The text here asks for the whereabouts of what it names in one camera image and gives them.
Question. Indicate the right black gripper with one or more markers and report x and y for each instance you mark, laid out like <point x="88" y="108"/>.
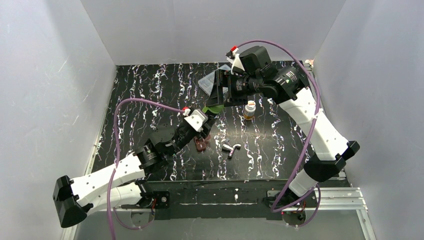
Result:
<point x="226" y="87"/>

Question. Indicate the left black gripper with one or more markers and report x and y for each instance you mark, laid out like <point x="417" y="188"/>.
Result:
<point x="208" y="118"/>

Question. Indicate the red pill organizer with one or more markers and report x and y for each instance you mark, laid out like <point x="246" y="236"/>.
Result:
<point x="202" y="144"/>

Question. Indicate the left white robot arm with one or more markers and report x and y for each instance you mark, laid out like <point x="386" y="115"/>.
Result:
<point x="77" y="198"/>

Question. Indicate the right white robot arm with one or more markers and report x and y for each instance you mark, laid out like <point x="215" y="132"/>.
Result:
<point x="295" y="91"/>

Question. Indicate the clear plastic organizer box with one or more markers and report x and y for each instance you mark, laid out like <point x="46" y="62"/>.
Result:
<point x="207" y="82"/>

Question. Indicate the chrome faucet tap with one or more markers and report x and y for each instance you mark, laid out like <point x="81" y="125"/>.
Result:
<point x="230" y="149"/>

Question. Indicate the orange white pill bottle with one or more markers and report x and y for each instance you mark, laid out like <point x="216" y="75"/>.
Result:
<point x="249" y="110"/>

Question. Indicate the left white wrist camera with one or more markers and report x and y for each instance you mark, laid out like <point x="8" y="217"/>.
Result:
<point x="195" y="118"/>

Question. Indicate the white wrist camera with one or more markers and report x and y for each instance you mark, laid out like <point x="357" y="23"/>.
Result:
<point x="233" y="57"/>
<point x="195" y="118"/>

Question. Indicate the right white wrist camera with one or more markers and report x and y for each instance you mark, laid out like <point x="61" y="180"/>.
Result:
<point x="233" y="57"/>

